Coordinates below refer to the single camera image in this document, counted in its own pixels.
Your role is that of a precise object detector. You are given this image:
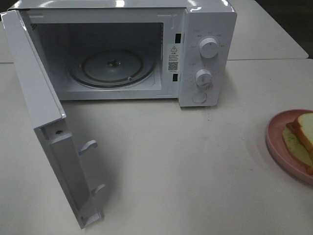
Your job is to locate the round door release button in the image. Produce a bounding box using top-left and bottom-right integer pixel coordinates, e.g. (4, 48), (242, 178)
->
(192, 92), (207, 104)

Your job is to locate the white timer knob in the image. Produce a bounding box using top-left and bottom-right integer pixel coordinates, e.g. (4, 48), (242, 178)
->
(195, 69), (213, 87)

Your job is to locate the white microwave door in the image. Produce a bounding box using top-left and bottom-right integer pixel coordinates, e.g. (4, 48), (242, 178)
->
(1, 10), (105, 229)

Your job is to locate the pink round plate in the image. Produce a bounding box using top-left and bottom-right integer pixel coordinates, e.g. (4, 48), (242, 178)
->
(266, 109), (313, 185)

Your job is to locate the toast sandwich with lettuce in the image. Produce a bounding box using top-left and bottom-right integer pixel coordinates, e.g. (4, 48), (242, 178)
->
(283, 113), (313, 175)

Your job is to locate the white warning label sticker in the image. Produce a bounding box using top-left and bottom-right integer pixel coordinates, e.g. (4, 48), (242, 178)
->
(167, 44), (181, 72)

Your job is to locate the white microwave oven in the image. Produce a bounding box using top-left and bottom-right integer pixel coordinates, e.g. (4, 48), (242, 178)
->
(6, 0), (237, 107)

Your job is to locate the upper white power knob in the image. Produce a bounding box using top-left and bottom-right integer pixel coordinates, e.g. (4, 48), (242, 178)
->
(199, 36), (220, 59)

